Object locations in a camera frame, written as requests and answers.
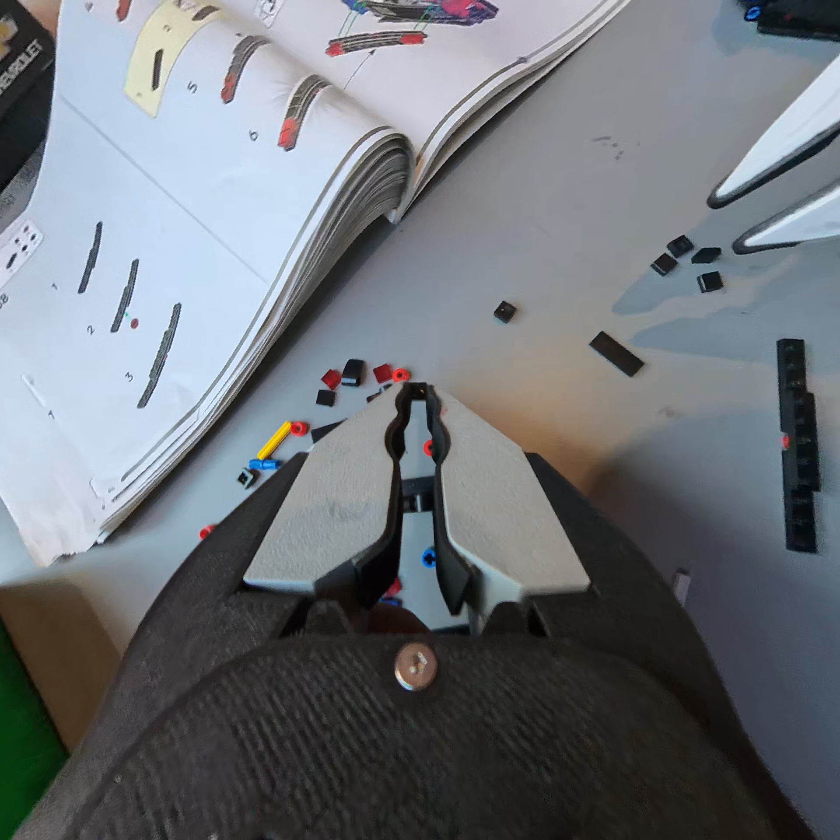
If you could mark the short black smooth toy tile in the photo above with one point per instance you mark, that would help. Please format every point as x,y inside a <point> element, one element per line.
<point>615,354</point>

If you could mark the green plastic bin with divider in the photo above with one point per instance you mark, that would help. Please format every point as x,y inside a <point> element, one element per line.
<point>23,754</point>

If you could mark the black toy bracket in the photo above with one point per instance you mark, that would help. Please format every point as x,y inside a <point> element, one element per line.
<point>418,493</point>

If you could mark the small black toy slope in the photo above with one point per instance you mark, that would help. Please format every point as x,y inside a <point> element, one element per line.
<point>709,282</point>
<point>664,264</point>
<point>706,254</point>
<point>680,246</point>

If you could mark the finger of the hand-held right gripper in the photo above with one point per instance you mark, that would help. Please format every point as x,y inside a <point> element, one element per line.
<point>807,223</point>
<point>800,138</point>

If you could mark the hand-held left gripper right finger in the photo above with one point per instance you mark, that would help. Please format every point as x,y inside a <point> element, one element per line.
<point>512,518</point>

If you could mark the long black studded toy plate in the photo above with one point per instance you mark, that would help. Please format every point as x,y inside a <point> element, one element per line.
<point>797,459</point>

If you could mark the grey desk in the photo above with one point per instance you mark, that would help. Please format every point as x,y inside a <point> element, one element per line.
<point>590,164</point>

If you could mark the grey toy axle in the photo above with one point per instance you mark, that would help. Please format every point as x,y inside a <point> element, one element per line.
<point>682,586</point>

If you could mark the open instruction booklet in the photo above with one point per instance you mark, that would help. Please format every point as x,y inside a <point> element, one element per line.
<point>229,216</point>

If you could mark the partly built toy car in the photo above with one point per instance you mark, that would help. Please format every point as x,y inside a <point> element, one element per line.
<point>797,19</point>

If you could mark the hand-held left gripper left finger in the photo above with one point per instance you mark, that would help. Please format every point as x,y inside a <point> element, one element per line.
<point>328,518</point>

